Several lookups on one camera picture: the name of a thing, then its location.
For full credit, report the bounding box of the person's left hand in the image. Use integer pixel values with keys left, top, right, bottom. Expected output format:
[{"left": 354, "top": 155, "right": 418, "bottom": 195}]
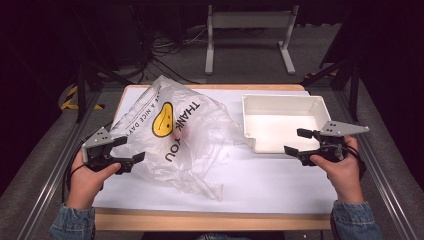
[{"left": 65, "top": 149, "right": 122, "bottom": 210}]

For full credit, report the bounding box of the yellow black hazard tape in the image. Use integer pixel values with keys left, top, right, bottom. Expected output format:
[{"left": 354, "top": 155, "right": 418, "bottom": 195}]
[{"left": 59, "top": 85, "right": 105, "bottom": 111}]

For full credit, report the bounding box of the black metal stand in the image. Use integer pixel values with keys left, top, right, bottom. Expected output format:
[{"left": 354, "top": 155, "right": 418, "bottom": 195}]
[
  {"left": 299, "top": 59, "right": 362, "bottom": 123},
  {"left": 74, "top": 62, "right": 135, "bottom": 124}
]

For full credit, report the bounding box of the bundle of floor cables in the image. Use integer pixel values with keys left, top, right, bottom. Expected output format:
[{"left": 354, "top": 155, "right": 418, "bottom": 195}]
[{"left": 132, "top": 23, "right": 208, "bottom": 85}]

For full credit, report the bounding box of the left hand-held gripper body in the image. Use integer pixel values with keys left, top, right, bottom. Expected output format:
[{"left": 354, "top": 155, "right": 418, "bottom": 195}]
[{"left": 80, "top": 126, "right": 117, "bottom": 173}]

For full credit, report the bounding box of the person's right hand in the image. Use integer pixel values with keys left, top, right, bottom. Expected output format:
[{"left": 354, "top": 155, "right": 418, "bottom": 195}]
[{"left": 309, "top": 134, "right": 366, "bottom": 205}]

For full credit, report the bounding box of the white table sheet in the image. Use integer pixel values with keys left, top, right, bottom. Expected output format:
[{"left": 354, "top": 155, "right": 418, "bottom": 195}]
[{"left": 92, "top": 87, "right": 338, "bottom": 215}]

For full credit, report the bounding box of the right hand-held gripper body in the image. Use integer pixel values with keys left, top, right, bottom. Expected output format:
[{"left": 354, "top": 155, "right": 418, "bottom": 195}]
[{"left": 309, "top": 120, "right": 370, "bottom": 165}]

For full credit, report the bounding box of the white metal stand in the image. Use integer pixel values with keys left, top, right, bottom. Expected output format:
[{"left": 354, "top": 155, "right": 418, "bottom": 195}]
[{"left": 204, "top": 3, "right": 300, "bottom": 76}]

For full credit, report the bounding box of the wooden table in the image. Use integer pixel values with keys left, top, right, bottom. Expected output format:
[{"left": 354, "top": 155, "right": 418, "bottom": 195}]
[{"left": 93, "top": 83, "right": 335, "bottom": 232}]

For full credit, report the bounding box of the white plastic bin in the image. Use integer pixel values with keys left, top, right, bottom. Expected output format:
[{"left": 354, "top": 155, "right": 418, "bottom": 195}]
[{"left": 241, "top": 93, "right": 333, "bottom": 155}]

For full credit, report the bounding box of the clear plastic bag yellow smiley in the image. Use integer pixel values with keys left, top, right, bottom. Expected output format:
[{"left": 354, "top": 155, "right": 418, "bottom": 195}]
[{"left": 109, "top": 74, "right": 250, "bottom": 203}]

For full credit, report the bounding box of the aluminium rail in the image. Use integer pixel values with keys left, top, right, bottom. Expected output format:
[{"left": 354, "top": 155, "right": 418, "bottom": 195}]
[
  {"left": 15, "top": 89, "right": 102, "bottom": 240},
  {"left": 334, "top": 89, "right": 420, "bottom": 240}
]

